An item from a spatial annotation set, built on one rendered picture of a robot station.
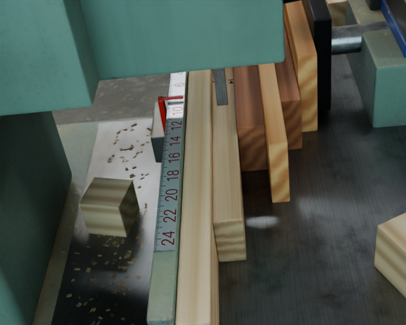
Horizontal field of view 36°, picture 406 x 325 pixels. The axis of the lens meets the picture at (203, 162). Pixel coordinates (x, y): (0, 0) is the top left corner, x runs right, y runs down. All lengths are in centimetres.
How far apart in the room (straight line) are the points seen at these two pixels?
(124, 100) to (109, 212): 178
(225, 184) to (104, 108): 192
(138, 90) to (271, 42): 198
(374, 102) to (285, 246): 16
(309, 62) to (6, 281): 30
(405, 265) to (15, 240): 31
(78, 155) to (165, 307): 41
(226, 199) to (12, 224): 19
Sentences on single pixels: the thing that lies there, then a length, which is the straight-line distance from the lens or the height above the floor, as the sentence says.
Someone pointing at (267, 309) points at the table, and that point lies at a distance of 41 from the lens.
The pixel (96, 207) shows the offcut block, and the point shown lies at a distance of 60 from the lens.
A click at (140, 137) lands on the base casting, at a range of 74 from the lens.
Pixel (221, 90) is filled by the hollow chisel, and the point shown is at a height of 96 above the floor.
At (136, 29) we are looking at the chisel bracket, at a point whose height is 104.
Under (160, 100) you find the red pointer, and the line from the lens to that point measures 50.
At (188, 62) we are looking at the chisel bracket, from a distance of 45.
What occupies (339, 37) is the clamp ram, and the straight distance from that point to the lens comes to 57.
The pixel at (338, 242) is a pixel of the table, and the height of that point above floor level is 90.
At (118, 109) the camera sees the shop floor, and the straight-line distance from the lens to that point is 232.
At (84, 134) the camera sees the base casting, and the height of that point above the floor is 80.
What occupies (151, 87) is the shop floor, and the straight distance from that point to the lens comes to 241.
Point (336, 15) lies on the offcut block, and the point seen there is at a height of 92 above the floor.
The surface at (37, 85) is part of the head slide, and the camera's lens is 43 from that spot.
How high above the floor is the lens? 122
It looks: 38 degrees down
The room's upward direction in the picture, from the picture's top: 9 degrees counter-clockwise
